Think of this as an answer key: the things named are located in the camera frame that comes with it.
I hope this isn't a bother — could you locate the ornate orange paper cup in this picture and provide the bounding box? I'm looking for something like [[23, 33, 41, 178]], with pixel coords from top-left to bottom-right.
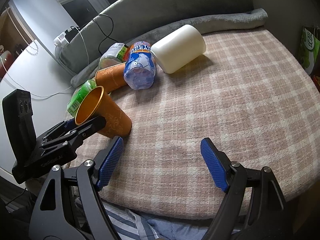
[[75, 86, 132, 138]]

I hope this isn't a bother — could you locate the lying orange paper cup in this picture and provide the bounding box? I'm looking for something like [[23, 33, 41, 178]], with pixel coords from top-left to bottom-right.
[[95, 63, 127, 94]]

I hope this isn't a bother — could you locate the green plastic bottle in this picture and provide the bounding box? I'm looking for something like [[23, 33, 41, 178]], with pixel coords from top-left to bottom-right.
[[67, 79, 97, 117]]

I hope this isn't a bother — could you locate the blue striped cloth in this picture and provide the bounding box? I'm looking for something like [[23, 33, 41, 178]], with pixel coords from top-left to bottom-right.
[[103, 201, 212, 239]]

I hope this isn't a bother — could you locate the white power strip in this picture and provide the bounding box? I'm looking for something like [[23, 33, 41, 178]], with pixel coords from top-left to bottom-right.
[[54, 28, 78, 48]]

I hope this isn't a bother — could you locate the clear jar green label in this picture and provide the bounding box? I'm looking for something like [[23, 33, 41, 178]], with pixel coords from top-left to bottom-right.
[[98, 43, 127, 69]]

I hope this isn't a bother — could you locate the blue orange plastic bottle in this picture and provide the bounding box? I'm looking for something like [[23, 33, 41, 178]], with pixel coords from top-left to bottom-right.
[[123, 41, 156, 90]]

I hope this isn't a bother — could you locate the beige plaid blanket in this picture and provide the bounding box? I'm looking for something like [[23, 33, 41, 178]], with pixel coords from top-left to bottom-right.
[[100, 28, 319, 219]]

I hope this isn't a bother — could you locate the white plastic jar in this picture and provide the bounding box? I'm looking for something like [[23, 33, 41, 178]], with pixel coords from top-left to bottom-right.
[[151, 24, 206, 74]]

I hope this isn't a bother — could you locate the grey sofa backrest cushion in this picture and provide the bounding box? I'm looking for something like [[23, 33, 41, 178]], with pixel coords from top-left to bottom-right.
[[55, 0, 253, 75]]

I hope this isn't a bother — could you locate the green shopping bag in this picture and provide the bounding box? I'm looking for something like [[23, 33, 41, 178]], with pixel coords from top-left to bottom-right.
[[297, 26, 319, 75]]

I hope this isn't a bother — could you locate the rolled grey blanket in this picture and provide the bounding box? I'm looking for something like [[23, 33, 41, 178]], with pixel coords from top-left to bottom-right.
[[60, 8, 268, 88]]

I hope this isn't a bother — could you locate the white cable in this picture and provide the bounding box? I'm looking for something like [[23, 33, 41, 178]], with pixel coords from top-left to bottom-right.
[[0, 28, 90, 99]]

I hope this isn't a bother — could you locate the black cable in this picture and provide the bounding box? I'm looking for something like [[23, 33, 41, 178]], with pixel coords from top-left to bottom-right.
[[69, 13, 118, 55]]

